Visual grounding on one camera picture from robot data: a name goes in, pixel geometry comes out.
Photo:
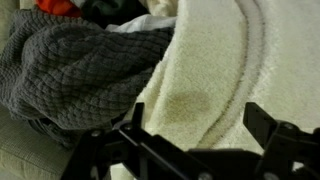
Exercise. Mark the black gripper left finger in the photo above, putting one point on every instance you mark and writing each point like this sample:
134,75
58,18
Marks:
110,156

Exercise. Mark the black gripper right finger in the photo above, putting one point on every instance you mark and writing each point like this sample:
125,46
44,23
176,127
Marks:
293,153

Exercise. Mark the cream white terry towel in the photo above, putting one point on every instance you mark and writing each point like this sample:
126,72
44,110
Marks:
216,60

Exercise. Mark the grey waffle knit blanket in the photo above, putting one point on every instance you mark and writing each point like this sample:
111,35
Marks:
76,73

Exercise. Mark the white shirt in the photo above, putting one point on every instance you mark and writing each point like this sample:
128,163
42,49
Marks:
140,24

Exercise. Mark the dark green garment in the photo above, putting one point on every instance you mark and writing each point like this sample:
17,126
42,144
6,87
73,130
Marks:
110,10

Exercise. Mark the orange red cloth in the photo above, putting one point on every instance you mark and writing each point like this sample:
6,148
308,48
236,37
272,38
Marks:
58,6

